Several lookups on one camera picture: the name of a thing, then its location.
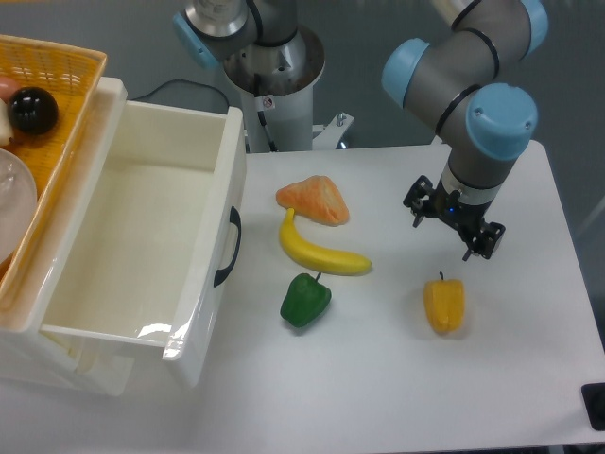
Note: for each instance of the black device at table edge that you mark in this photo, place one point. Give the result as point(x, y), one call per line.
point(593, 395)

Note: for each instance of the white open plastic drawer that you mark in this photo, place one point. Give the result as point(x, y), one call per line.
point(144, 278)

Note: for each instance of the orange woven basket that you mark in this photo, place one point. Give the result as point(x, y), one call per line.
point(70, 74)

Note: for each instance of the pinkish fruit in basket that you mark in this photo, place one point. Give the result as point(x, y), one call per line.
point(8, 87)

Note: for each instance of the yellow banana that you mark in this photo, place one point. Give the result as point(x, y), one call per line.
point(318, 258)

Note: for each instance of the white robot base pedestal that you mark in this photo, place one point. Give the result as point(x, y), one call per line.
point(276, 87)

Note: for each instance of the yellow bell pepper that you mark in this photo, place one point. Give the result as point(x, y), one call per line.
point(444, 304)

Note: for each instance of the black round ball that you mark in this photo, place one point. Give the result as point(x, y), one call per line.
point(33, 110)

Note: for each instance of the white drawer cabinet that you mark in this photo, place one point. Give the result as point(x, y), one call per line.
point(29, 351)

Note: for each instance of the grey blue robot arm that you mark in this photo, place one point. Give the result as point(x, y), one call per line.
point(452, 87)

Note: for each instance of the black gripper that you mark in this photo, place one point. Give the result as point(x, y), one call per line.
point(461, 207)

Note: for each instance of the green bell pepper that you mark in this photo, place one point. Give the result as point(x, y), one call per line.
point(305, 300)

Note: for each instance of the clear plastic bowl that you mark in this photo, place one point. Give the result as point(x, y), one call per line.
point(18, 202)

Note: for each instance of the orange triangular bread slice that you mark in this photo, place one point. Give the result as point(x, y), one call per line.
point(316, 198)

